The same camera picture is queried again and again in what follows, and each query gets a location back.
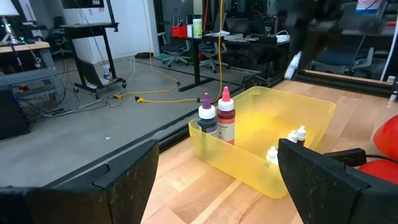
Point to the clear water bottle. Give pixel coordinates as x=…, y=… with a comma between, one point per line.
x=106, y=72

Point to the black rolling stand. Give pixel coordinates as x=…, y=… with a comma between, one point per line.
x=90, y=29

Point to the black laptop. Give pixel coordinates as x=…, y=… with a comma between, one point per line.
x=237, y=26

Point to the red desk lamp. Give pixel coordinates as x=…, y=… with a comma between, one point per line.
x=388, y=140

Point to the white green wipes canister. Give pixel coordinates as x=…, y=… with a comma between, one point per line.
x=197, y=28

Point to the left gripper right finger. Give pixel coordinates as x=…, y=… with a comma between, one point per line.
x=326, y=193

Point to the purple food coloring bottle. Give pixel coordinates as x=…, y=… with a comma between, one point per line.
x=207, y=123

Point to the pink food coloring bottle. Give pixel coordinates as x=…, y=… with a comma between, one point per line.
x=226, y=121

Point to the translucent yellow plastic bin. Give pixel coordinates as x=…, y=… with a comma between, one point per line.
x=248, y=168

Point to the blue seat office chair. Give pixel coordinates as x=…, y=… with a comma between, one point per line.
x=342, y=57

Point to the person in dark top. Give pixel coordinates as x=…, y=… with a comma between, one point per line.
x=311, y=31

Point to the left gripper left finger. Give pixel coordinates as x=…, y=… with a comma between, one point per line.
x=93, y=199

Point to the red storage box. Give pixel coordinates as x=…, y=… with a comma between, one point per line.
x=179, y=32

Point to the wooden workbench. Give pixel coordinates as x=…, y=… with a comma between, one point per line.
x=25, y=46

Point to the small white-capped dropper bottle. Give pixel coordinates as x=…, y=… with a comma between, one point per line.
x=272, y=155
x=301, y=133
x=292, y=137

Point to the black office desk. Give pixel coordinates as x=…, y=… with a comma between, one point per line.
x=248, y=42

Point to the black box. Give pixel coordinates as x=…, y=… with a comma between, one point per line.
x=12, y=118

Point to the grey office chair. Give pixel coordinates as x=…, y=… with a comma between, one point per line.
x=174, y=49
x=211, y=51

